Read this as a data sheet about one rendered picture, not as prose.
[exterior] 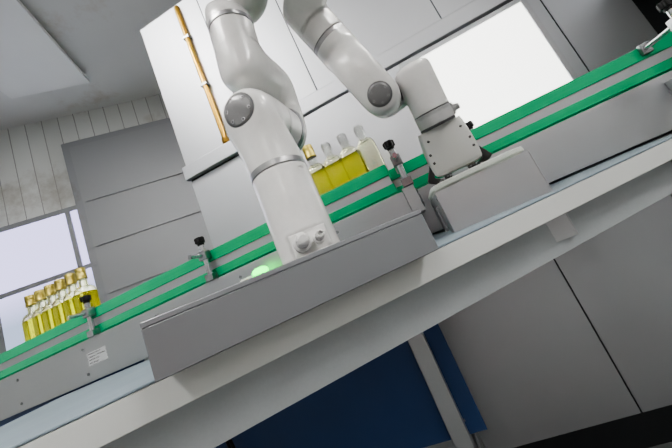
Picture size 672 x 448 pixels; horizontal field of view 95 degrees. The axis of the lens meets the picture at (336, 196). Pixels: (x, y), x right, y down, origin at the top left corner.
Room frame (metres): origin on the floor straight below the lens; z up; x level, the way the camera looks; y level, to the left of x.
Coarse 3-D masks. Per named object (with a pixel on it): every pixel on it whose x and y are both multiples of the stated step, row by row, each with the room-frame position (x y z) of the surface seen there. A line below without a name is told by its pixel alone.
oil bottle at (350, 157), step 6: (342, 150) 0.90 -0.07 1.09; (348, 150) 0.89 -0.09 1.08; (354, 150) 0.88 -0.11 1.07; (342, 156) 0.89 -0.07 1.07; (348, 156) 0.89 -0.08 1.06; (354, 156) 0.88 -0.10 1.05; (360, 156) 0.91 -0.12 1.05; (342, 162) 0.90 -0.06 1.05; (348, 162) 0.89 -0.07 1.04; (354, 162) 0.89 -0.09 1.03; (360, 162) 0.88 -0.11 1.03; (348, 168) 0.89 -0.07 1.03; (354, 168) 0.89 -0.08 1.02; (360, 168) 0.88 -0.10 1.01; (348, 174) 0.89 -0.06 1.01; (354, 174) 0.89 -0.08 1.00; (360, 174) 0.89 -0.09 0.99
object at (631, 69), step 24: (600, 72) 0.74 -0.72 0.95; (624, 72) 0.74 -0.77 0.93; (648, 72) 0.73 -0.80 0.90; (552, 96) 0.77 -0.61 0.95; (576, 96) 0.76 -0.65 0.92; (600, 96) 0.75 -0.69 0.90; (504, 120) 0.79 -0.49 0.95; (528, 120) 0.79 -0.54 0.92; (552, 120) 0.77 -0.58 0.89; (480, 144) 0.81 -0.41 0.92; (504, 144) 0.80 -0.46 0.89; (408, 168) 0.85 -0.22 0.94
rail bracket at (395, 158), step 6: (384, 144) 0.74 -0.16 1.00; (390, 144) 0.73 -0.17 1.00; (390, 150) 0.74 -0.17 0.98; (396, 156) 0.69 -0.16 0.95; (396, 162) 0.73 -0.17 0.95; (402, 162) 0.73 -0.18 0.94; (396, 168) 0.84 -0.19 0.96; (402, 168) 0.74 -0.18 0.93; (402, 174) 0.74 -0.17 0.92; (402, 180) 0.74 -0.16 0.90; (408, 180) 0.73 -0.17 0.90
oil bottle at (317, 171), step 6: (312, 168) 0.91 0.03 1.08; (318, 168) 0.91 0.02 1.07; (312, 174) 0.91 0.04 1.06; (318, 174) 0.91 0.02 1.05; (324, 174) 0.91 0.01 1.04; (318, 180) 0.91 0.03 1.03; (324, 180) 0.91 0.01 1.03; (318, 186) 0.91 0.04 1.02; (324, 186) 0.91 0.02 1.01; (330, 186) 0.91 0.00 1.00; (324, 192) 0.91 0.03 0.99
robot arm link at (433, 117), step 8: (448, 104) 0.58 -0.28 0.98; (456, 104) 0.59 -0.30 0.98; (432, 112) 0.57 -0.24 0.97; (440, 112) 0.57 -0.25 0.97; (448, 112) 0.58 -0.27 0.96; (416, 120) 0.60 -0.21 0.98; (424, 120) 0.59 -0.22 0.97; (432, 120) 0.58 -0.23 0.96; (440, 120) 0.58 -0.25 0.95; (424, 128) 0.60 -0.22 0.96
